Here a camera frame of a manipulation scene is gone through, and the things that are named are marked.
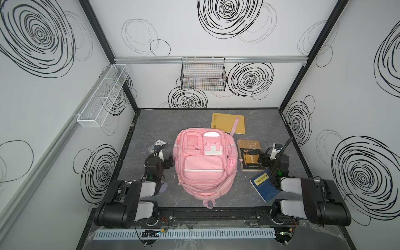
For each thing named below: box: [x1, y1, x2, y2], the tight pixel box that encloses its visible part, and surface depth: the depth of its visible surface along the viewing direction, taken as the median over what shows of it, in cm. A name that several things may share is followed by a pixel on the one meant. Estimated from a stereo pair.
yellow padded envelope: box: [210, 112, 247, 135], surface depth 115 cm
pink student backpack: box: [173, 118, 244, 210], surface depth 89 cm
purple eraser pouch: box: [158, 181, 169, 193], surface depth 82 cm
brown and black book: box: [236, 139, 267, 172], surface depth 96 cm
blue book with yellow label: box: [249, 168, 281, 203], surface depth 84 cm
